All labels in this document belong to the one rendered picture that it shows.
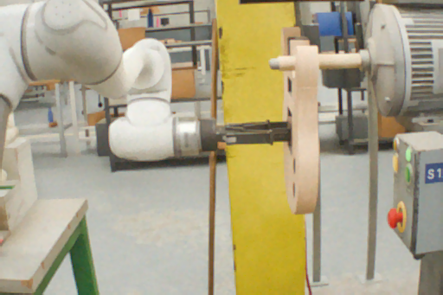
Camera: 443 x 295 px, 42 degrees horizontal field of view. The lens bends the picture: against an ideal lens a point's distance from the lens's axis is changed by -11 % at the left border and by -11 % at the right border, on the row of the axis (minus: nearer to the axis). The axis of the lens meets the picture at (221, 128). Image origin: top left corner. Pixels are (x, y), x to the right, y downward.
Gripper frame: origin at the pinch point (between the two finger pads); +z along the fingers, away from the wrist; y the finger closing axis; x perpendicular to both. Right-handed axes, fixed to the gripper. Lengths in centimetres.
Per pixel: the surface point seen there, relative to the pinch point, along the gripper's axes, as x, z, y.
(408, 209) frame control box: -6.4, 18.0, 43.9
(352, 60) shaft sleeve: 17.4, 13.5, 13.0
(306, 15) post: 23, 26, -152
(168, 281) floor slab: -115, -50, -165
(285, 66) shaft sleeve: 16.4, -1.4, 13.0
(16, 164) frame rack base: -4, -65, 7
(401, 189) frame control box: -4.4, 17.9, 37.9
